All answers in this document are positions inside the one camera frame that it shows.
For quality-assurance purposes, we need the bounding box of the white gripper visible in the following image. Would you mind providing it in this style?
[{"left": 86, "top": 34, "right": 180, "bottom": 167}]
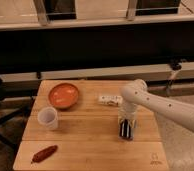
[{"left": 118, "top": 102, "right": 137, "bottom": 140}]

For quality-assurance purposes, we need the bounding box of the blue eraser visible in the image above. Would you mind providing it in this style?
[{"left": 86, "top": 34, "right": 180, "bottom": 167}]
[{"left": 129, "top": 127, "right": 134, "bottom": 140}]

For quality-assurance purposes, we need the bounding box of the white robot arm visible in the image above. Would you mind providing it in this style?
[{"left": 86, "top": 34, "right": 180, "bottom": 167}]
[{"left": 119, "top": 79, "right": 194, "bottom": 140}]

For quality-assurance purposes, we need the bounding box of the orange bowl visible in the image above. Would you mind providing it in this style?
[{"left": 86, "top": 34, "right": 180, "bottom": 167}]
[{"left": 48, "top": 83, "right": 79, "bottom": 109}]

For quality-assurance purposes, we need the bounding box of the white plastic cup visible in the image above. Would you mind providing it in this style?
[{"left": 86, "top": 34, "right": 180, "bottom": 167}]
[{"left": 37, "top": 107, "right": 58, "bottom": 130}]

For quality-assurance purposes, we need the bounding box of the red sausage toy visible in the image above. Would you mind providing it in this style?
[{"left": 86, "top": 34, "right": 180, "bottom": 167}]
[{"left": 31, "top": 145, "right": 58, "bottom": 163}]

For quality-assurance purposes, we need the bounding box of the black clamp with cable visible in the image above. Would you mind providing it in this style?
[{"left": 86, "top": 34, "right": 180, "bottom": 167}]
[{"left": 165, "top": 60, "right": 182, "bottom": 96}]

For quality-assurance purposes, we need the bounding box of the metal window rail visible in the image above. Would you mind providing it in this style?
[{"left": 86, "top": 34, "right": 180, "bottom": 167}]
[{"left": 0, "top": 0, "right": 194, "bottom": 30}]

